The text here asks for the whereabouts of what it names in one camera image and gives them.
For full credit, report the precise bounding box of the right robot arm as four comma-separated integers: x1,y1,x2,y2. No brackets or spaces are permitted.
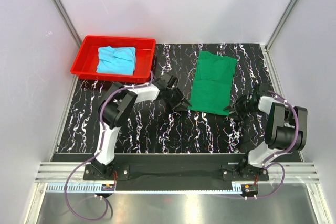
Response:
221,84,308,181

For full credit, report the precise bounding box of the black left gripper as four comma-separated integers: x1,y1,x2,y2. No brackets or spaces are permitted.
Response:
164,88,191,113

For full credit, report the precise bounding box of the aluminium frame post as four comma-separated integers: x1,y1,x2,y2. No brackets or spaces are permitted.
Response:
265,0,299,51
52,0,82,48

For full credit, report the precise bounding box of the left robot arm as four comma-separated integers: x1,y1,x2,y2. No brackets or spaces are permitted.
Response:
90,74,191,180

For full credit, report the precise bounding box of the aluminium frame post right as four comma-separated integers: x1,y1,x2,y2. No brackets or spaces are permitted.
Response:
265,0,299,51

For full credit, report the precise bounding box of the red plastic bin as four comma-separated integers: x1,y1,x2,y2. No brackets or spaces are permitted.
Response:
70,35,156,83

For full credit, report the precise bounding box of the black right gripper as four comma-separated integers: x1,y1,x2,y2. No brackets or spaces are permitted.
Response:
224,94,258,121

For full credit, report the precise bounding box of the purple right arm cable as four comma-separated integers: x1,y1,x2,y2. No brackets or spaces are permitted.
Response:
209,90,300,199

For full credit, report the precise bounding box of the aluminium frame post left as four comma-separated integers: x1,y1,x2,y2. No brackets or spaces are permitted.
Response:
52,0,82,48

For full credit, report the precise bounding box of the blue folded t-shirt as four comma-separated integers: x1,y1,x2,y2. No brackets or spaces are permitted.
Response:
96,46,136,76

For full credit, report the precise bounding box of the green t-shirt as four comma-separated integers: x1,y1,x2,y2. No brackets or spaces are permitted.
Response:
188,51,237,116

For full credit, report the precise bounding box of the aluminium front rail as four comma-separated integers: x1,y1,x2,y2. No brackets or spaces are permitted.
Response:
35,163,319,194

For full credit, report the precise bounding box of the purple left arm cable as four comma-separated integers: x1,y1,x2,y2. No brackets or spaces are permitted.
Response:
64,70,155,221

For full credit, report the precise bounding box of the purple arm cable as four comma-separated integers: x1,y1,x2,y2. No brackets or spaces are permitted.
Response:
209,90,300,199
64,70,155,221

